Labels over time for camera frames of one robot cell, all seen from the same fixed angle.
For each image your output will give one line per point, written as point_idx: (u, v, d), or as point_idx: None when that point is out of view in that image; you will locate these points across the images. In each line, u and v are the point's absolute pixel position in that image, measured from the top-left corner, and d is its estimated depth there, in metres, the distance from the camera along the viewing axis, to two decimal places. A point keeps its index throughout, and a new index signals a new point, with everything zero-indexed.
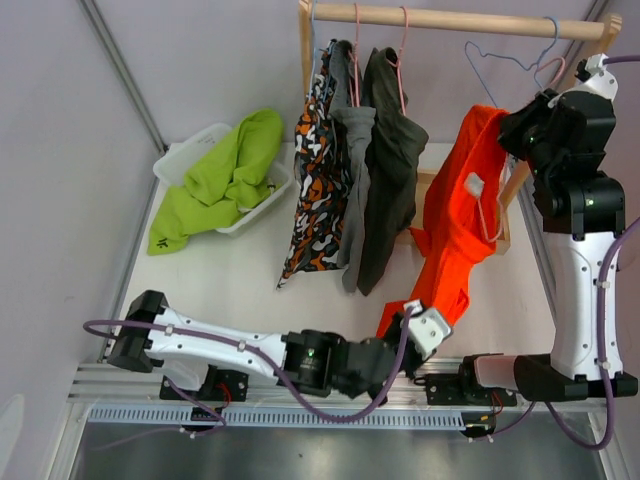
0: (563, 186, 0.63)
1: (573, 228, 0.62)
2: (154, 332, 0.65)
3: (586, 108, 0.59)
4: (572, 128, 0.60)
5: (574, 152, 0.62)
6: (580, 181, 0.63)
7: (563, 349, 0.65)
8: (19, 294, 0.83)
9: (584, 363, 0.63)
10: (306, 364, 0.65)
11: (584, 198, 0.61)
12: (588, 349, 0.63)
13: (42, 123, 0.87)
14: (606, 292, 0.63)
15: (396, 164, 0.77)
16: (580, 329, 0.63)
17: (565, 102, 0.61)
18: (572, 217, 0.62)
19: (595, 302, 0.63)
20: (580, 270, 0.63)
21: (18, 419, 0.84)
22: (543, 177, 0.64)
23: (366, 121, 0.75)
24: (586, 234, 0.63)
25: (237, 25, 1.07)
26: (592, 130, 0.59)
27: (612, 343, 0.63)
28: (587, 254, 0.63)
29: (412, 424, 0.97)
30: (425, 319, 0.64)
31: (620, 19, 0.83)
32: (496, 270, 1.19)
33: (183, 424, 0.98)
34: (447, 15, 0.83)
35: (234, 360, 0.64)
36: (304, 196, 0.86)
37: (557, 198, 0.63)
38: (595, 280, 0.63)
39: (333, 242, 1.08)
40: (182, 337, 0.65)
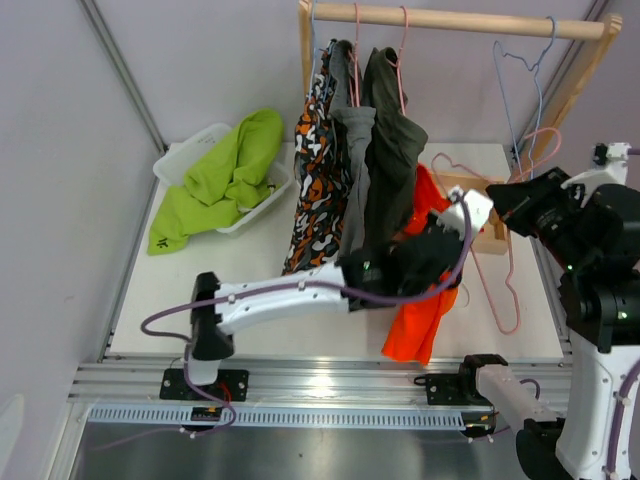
0: (591, 288, 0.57)
1: (598, 340, 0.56)
2: (219, 305, 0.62)
3: (623, 209, 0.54)
4: (606, 228, 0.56)
5: (606, 253, 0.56)
6: (610, 285, 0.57)
7: (570, 446, 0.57)
8: (18, 293, 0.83)
9: (590, 469, 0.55)
10: (368, 277, 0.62)
11: (617, 307, 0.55)
12: (597, 456, 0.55)
13: (42, 121, 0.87)
14: (626, 409, 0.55)
15: (396, 165, 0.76)
16: (593, 434, 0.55)
17: (600, 199, 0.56)
18: (601, 329, 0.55)
19: (612, 416, 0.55)
20: (600, 381, 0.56)
21: (19, 419, 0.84)
22: (571, 276, 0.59)
23: (366, 120, 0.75)
24: (612, 346, 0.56)
25: (237, 24, 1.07)
26: (630, 235, 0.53)
27: (623, 451, 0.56)
28: (609, 366, 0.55)
29: (412, 424, 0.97)
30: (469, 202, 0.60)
31: (621, 19, 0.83)
32: (496, 271, 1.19)
33: (183, 424, 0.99)
34: (447, 15, 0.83)
35: (301, 301, 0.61)
36: (304, 196, 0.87)
37: (586, 301, 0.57)
38: (615, 393, 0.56)
39: (333, 242, 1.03)
40: (246, 300, 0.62)
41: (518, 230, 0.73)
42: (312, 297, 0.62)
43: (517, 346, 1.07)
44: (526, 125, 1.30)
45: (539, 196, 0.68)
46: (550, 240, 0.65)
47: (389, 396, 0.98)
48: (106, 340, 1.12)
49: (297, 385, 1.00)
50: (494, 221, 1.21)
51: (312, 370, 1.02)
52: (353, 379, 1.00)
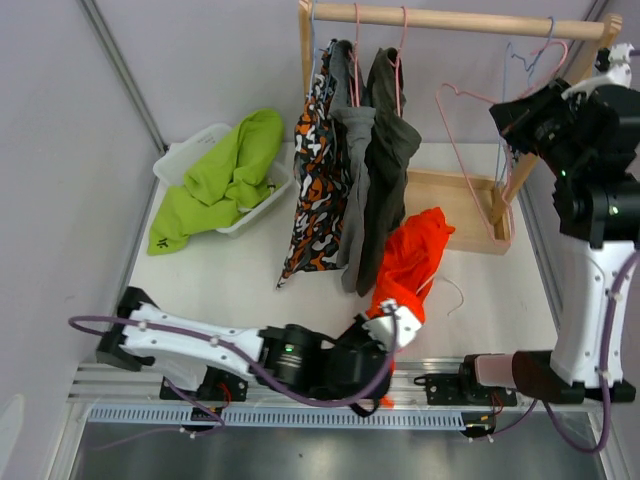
0: (583, 187, 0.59)
1: (590, 236, 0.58)
2: (129, 328, 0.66)
3: (620, 104, 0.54)
4: (602, 127, 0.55)
5: (602, 152, 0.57)
6: (605, 184, 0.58)
7: (564, 353, 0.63)
8: (19, 294, 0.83)
9: (584, 370, 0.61)
10: (287, 361, 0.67)
11: (609, 204, 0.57)
12: (590, 356, 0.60)
13: (41, 122, 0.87)
14: (617, 305, 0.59)
15: (388, 165, 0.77)
16: (585, 338, 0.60)
17: (598, 97, 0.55)
18: (592, 226, 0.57)
19: (603, 315, 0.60)
20: (593, 278, 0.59)
21: (19, 419, 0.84)
22: (566, 179, 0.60)
23: (366, 120, 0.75)
24: (604, 243, 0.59)
25: (237, 25, 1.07)
26: (627, 128, 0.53)
27: (614, 353, 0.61)
28: (603, 263, 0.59)
29: (411, 424, 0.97)
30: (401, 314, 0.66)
31: (620, 18, 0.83)
32: (497, 271, 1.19)
33: (183, 424, 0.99)
34: (447, 15, 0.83)
35: (208, 356, 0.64)
36: (305, 196, 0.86)
37: (578, 201, 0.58)
38: (607, 291, 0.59)
39: (333, 241, 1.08)
40: (156, 333, 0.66)
41: (519, 146, 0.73)
42: (220, 358, 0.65)
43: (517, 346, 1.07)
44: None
45: (539, 106, 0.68)
46: (547, 149, 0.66)
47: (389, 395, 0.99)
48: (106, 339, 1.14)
49: None
50: (493, 221, 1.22)
51: None
52: None
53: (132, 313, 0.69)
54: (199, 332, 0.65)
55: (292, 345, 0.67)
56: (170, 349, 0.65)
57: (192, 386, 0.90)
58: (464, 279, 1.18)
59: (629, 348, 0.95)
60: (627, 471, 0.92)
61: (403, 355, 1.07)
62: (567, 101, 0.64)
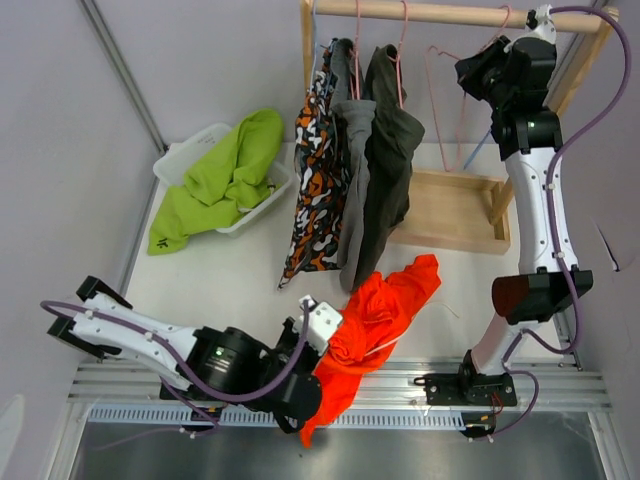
0: (510, 116, 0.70)
1: (519, 145, 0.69)
2: (78, 314, 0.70)
3: (533, 51, 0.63)
4: (519, 71, 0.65)
5: (522, 89, 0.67)
6: (526, 112, 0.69)
7: (526, 252, 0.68)
8: (19, 291, 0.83)
9: (542, 257, 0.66)
10: (216, 365, 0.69)
11: (527, 123, 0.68)
12: (545, 245, 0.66)
13: (42, 119, 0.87)
14: (555, 195, 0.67)
15: (392, 158, 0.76)
16: (537, 227, 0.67)
17: (517, 47, 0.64)
18: (519, 138, 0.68)
19: (546, 203, 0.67)
20: (529, 179, 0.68)
21: (19, 419, 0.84)
22: (498, 110, 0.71)
23: (366, 113, 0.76)
24: (532, 148, 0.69)
25: (237, 25, 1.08)
26: (535, 71, 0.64)
27: (566, 239, 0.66)
28: (533, 164, 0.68)
29: (412, 424, 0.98)
30: (319, 310, 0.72)
31: (618, 13, 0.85)
32: (496, 271, 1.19)
33: (183, 424, 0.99)
34: (445, 9, 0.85)
35: (142, 349, 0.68)
36: (305, 189, 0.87)
37: (506, 127, 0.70)
38: (544, 186, 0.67)
39: (333, 241, 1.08)
40: (101, 321, 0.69)
41: (471, 93, 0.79)
42: (154, 353, 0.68)
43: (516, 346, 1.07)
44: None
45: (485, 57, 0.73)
46: (490, 91, 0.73)
47: (389, 396, 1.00)
48: None
49: None
50: (493, 221, 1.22)
51: None
52: None
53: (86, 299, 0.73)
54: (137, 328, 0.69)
55: (224, 349, 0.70)
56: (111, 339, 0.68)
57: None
58: (463, 279, 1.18)
59: (628, 345, 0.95)
60: (628, 471, 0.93)
61: (403, 354, 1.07)
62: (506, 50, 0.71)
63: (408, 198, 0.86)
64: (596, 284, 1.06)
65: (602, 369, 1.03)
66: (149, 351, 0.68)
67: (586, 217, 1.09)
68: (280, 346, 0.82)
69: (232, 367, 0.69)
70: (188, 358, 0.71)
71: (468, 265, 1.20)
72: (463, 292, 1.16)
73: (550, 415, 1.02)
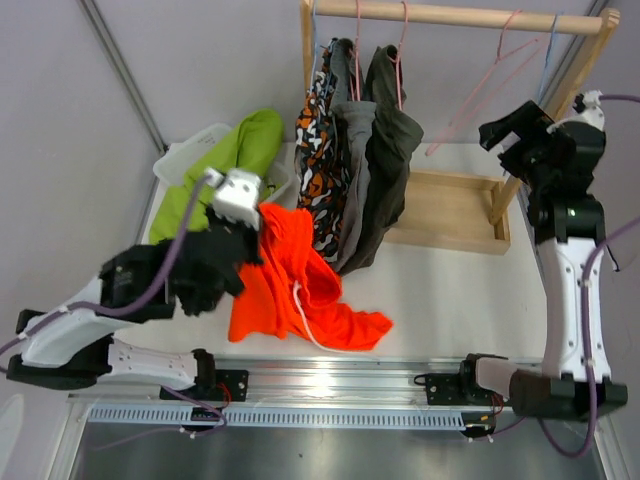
0: (548, 201, 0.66)
1: (556, 234, 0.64)
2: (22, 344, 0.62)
3: (578, 134, 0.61)
4: (565, 154, 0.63)
5: (566, 173, 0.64)
6: (566, 199, 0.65)
7: (552, 351, 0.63)
8: (19, 291, 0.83)
9: (570, 360, 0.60)
10: (127, 282, 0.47)
11: (567, 210, 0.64)
12: (574, 348, 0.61)
13: (42, 117, 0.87)
14: (590, 291, 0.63)
15: (391, 159, 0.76)
16: (566, 326, 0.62)
17: (563, 128, 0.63)
18: (556, 228, 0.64)
19: (579, 301, 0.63)
20: (564, 270, 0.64)
21: (19, 419, 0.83)
22: (537, 193, 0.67)
23: (366, 114, 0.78)
24: (569, 238, 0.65)
25: (237, 24, 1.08)
26: (582, 155, 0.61)
27: (598, 346, 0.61)
28: (569, 255, 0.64)
29: (411, 424, 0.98)
30: (233, 180, 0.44)
31: (619, 13, 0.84)
32: (496, 270, 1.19)
33: (183, 424, 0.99)
34: (445, 10, 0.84)
35: (71, 324, 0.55)
36: (305, 190, 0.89)
37: (543, 211, 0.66)
38: (579, 281, 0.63)
39: (333, 241, 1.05)
40: (37, 334, 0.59)
41: (512, 171, 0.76)
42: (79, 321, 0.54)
43: (516, 346, 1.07)
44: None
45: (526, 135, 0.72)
46: (530, 172, 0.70)
47: (390, 396, 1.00)
48: None
49: (296, 385, 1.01)
50: (493, 221, 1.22)
51: (310, 369, 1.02)
52: (353, 379, 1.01)
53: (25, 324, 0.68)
54: (55, 317, 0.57)
55: (125, 262, 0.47)
56: (49, 342, 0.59)
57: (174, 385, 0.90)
58: (464, 278, 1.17)
59: (629, 346, 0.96)
60: (627, 471, 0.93)
61: (404, 351, 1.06)
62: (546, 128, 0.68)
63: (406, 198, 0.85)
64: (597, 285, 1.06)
65: None
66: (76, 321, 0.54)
67: None
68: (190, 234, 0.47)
69: (150, 276, 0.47)
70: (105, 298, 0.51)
71: (468, 265, 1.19)
72: (463, 292, 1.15)
73: None
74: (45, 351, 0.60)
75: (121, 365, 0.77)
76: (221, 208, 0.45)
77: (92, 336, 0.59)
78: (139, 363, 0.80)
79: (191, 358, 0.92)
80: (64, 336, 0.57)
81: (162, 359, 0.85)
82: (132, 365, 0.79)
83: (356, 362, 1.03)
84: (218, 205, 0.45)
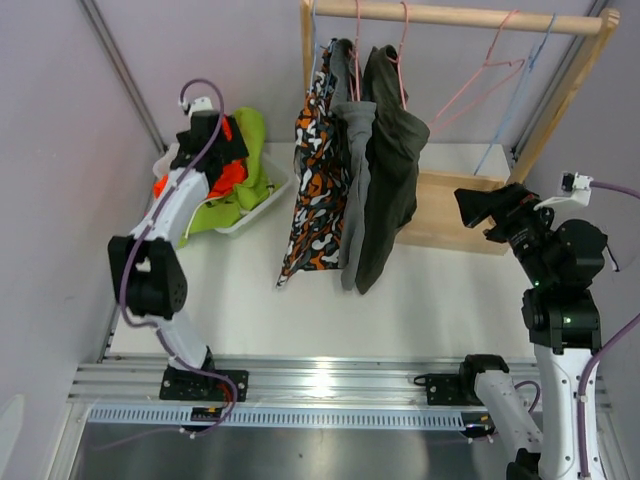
0: (545, 304, 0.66)
1: (552, 343, 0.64)
2: (150, 232, 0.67)
3: (581, 246, 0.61)
4: (564, 261, 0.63)
5: (564, 279, 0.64)
6: (562, 305, 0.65)
7: (548, 457, 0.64)
8: (20, 292, 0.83)
9: (568, 476, 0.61)
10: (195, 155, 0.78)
11: (562, 316, 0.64)
12: (571, 461, 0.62)
13: (45, 117, 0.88)
14: (586, 406, 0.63)
15: (398, 160, 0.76)
16: (563, 439, 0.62)
17: (563, 235, 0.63)
18: (551, 333, 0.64)
19: (576, 416, 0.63)
20: (560, 382, 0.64)
21: (19, 419, 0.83)
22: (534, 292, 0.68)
23: (366, 114, 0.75)
24: (565, 348, 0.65)
25: (237, 23, 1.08)
26: (581, 268, 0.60)
27: (594, 457, 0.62)
28: (566, 368, 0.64)
29: (416, 424, 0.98)
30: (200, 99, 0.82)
31: (618, 14, 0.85)
32: (495, 271, 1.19)
33: (183, 424, 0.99)
34: (446, 10, 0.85)
35: (192, 185, 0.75)
36: (304, 190, 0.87)
37: (539, 314, 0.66)
38: (575, 394, 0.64)
39: (333, 241, 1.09)
40: (162, 216, 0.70)
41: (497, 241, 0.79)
42: (191, 185, 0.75)
43: (516, 347, 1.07)
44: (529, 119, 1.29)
45: (510, 218, 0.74)
46: (522, 255, 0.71)
47: (389, 396, 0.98)
48: (106, 340, 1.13)
49: (297, 385, 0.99)
50: None
51: (310, 369, 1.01)
52: (353, 379, 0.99)
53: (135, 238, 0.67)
54: (168, 195, 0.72)
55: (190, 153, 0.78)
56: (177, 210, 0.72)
57: (197, 365, 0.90)
58: (464, 278, 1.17)
59: (629, 347, 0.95)
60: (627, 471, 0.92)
61: (404, 351, 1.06)
62: (538, 213, 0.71)
63: (414, 198, 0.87)
64: (596, 286, 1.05)
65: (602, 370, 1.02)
66: (193, 183, 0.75)
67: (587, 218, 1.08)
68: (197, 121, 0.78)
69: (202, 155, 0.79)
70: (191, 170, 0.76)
71: (470, 265, 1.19)
72: (461, 291, 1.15)
73: None
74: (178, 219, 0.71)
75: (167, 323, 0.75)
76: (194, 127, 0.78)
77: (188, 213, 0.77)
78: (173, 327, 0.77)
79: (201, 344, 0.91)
80: (186, 199, 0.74)
81: (185, 325, 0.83)
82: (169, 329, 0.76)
83: (355, 362, 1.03)
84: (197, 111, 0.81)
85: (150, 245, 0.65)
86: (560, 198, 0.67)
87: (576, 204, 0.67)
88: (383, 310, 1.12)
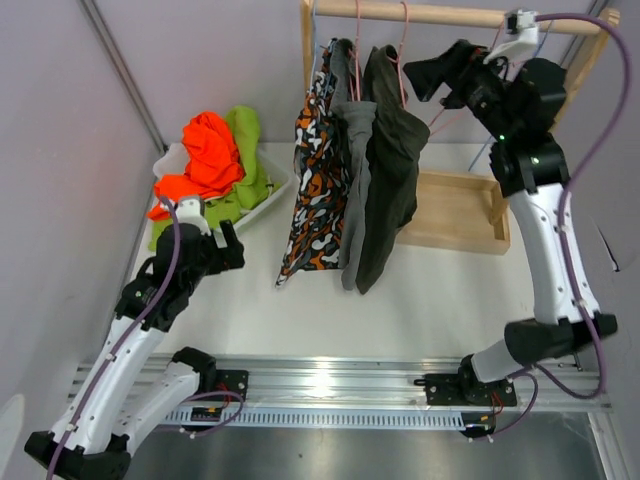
0: (512, 152, 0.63)
1: (525, 185, 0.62)
2: (71, 437, 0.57)
3: (542, 83, 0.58)
4: (528, 103, 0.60)
5: (528, 123, 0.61)
6: (529, 148, 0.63)
7: (542, 297, 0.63)
8: (20, 291, 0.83)
9: (562, 304, 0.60)
10: (143, 296, 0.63)
11: (530, 158, 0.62)
12: (564, 292, 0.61)
13: (45, 117, 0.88)
14: (568, 237, 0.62)
15: (398, 160, 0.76)
16: (553, 273, 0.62)
17: (525, 76, 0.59)
18: (524, 176, 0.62)
19: (560, 246, 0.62)
20: (539, 220, 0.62)
21: (19, 418, 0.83)
22: (500, 143, 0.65)
23: (365, 114, 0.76)
24: (538, 188, 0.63)
25: (237, 22, 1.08)
26: (546, 107, 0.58)
27: (583, 284, 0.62)
28: (544, 206, 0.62)
29: (411, 424, 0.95)
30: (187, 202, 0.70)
31: (619, 13, 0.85)
32: (495, 271, 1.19)
33: (183, 424, 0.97)
34: (446, 11, 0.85)
35: (135, 352, 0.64)
36: (304, 190, 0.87)
37: (509, 164, 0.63)
38: (555, 228, 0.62)
39: (333, 241, 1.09)
40: (90, 408, 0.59)
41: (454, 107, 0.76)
42: (128, 353, 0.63)
43: None
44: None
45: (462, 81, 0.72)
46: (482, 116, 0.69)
47: (389, 395, 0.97)
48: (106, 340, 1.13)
49: (297, 385, 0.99)
50: (494, 221, 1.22)
51: (311, 369, 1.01)
52: (352, 379, 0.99)
53: (53, 439, 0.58)
54: (100, 373, 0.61)
55: (144, 290, 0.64)
56: (107, 397, 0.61)
57: (192, 391, 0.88)
58: (464, 278, 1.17)
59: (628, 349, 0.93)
60: (627, 471, 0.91)
61: (403, 351, 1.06)
62: (489, 67, 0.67)
63: (415, 198, 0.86)
64: (596, 286, 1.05)
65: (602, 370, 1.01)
66: (135, 346, 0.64)
67: (587, 217, 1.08)
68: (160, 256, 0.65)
69: (165, 294, 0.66)
70: (144, 325, 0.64)
71: (469, 266, 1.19)
72: (461, 292, 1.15)
73: (549, 416, 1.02)
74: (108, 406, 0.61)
75: (131, 423, 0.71)
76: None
77: (131, 383, 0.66)
78: (142, 410, 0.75)
79: (187, 367, 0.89)
80: (121, 378, 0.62)
81: (155, 388, 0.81)
82: (141, 415, 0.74)
83: (355, 362, 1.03)
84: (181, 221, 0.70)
85: (68, 458, 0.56)
86: (510, 45, 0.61)
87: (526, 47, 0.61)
88: (383, 310, 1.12)
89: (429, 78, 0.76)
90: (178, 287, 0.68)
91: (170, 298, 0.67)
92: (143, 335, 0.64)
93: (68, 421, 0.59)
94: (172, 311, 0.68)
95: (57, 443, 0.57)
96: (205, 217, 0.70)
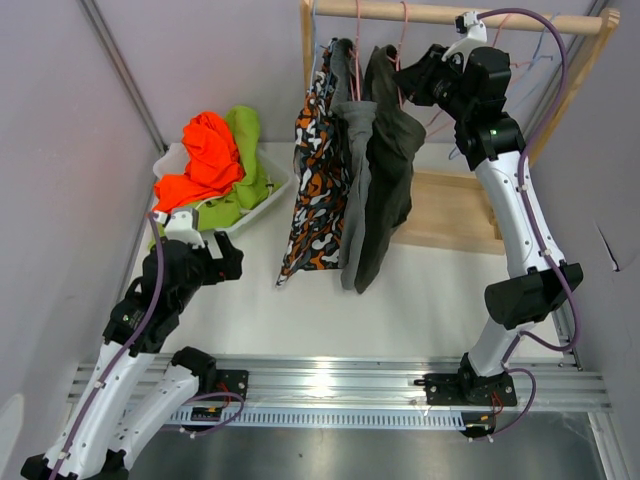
0: (473, 127, 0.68)
1: (487, 152, 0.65)
2: (65, 464, 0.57)
3: (489, 63, 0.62)
4: (479, 82, 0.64)
5: (482, 99, 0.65)
6: (487, 122, 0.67)
7: (512, 255, 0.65)
8: (20, 290, 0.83)
9: (530, 257, 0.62)
10: (130, 321, 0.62)
11: (489, 130, 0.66)
12: (531, 245, 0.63)
13: (45, 116, 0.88)
14: (529, 195, 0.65)
15: (392, 160, 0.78)
16: (518, 228, 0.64)
17: (473, 59, 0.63)
18: (484, 147, 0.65)
19: (523, 204, 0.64)
20: (502, 183, 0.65)
21: (18, 418, 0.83)
22: (462, 121, 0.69)
23: (366, 114, 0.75)
24: (499, 154, 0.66)
25: (237, 21, 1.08)
26: (493, 82, 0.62)
27: (548, 236, 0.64)
28: (503, 169, 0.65)
29: (411, 424, 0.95)
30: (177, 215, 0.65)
31: (618, 14, 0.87)
32: (495, 271, 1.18)
33: (183, 423, 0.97)
34: (446, 11, 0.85)
35: (125, 376, 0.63)
36: (304, 189, 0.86)
37: (471, 138, 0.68)
38: (517, 189, 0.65)
39: (333, 241, 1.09)
40: (82, 435, 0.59)
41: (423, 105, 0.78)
42: (119, 378, 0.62)
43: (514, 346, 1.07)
44: (529, 119, 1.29)
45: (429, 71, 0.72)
46: (444, 104, 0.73)
47: (389, 396, 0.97)
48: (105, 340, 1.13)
49: (297, 385, 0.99)
50: (493, 222, 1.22)
51: (310, 369, 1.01)
52: (352, 379, 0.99)
53: (47, 464, 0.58)
54: (91, 400, 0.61)
55: (131, 313, 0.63)
56: (100, 421, 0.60)
57: (192, 393, 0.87)
58: (463, 278, 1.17)
59: (628, 349, 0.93)
60: (627, 471, 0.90)
61: (403, 351, 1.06)
62: (447, 63, 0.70)
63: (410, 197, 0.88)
64: (596, 286, 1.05)
65: (601, 370, 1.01)
66: (126, 370, 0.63)
67: (587, 216, 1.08)
68: (146, 276, 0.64)
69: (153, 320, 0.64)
70: (132, 349, 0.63)
71: (470, 266, 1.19)
72: (461, 291, 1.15)
73: (550, 417, 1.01)
74: (101, 429, 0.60)
75: (128, 436, 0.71)
76: (173, 236, 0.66)
77: (125, 405, 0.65)
78: (139, 421, 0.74)
79: (187, 372, 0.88)
80: (113, 402, 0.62)
81: (153, 395, 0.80)
82: (138, 427, 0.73)
83: (356, 362, 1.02)
84: (173, 233, 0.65)
85: None
86: (461, 42, 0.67)
87: (478, 44, 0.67)
88: (383, 309, 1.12)
89: (412, 81, 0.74)
90: (166, 308, 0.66)
91: (158, 322, 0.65)
92: (131, 360, 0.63)
93: (61, 447, 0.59)
94: (160, 333, 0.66)
95: (51, 468, 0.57)
96: (196, 230, 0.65)
